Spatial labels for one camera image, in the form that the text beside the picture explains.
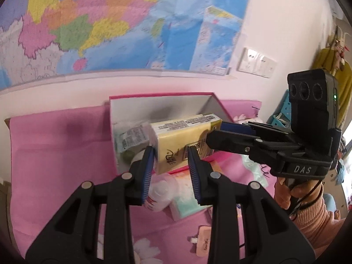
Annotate pink tag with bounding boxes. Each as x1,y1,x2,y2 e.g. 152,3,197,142
190,225,214,253

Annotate pink cardboard box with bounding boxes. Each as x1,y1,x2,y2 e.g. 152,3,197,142
109,92,235,175

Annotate clear green plastic package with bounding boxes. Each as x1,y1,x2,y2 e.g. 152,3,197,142
114,124,150,153

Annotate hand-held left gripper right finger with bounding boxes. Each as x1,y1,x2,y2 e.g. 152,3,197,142
187,146,317,264

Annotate mint green plastic strip pack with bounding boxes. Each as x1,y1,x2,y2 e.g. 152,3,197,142
240,154,269,188

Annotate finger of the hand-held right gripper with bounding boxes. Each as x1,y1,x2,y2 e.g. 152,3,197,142
220,121,299,141
206,130,300,167

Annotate light blue rack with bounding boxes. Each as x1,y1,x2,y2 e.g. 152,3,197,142
265,91,292,128

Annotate white wall switch plate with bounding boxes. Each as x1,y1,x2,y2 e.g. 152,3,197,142
238,48,278,79

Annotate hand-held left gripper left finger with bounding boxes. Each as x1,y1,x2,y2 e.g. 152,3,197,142
25,145,155,264

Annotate yellow tissue pack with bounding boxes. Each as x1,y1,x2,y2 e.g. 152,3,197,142
149,113,223,175

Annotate colourful printed tissue box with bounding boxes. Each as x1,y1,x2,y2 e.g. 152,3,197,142
169,165,220,222

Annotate yellow garment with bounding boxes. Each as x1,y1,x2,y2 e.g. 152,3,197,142
312,47,352,132

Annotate colourful wall map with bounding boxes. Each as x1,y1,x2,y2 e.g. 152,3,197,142
0,0,254,91

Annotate person's right hand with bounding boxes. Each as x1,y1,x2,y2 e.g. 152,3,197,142
273,176,324,215

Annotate pink blanket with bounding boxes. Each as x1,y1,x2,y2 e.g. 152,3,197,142
8,99,278,264

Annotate white plastic bottle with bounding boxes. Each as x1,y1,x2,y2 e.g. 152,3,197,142
146,172,180,213

